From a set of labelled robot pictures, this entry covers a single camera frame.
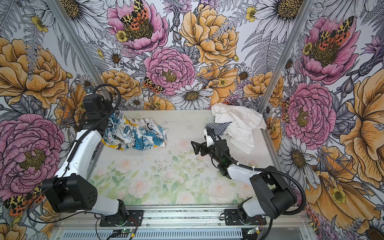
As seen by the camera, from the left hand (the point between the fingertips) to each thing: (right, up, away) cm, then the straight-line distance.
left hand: (102, 106), depth 78 cm
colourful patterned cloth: (+9, -16, +22) cm, 28 cm away
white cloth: (+83, -7, +30) cm, 88 cm away
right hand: (+49, -20, +8) cm, 54 cm away
